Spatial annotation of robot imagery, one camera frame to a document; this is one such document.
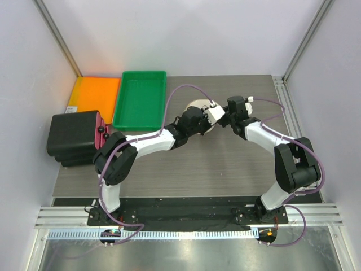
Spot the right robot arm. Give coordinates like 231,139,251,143
218,96,324,223

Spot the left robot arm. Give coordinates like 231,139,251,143
87,106,216,226

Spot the green plastic tray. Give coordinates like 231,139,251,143
112,71,166,132

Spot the orange clip file folder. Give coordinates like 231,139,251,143
65,76,121,124

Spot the black pink drawer unit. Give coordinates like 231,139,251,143
46,111,110,168

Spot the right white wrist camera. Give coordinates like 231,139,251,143
245,96,254,115

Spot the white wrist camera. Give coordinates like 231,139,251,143
245,96,254,115
201,102,225,125

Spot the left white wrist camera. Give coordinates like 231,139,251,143
201,102,225,125

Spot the white slotted cable duct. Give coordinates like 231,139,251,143
47,228,259,241

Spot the front aluminium rail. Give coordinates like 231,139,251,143
35,203,344,229

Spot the right aluminium frame post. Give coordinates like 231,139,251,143
282,0,335,82

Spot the aluminium frame post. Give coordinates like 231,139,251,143
33,0,82,77
282,0,335,82

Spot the left aluminium frame post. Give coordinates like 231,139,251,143
33,0,82,77

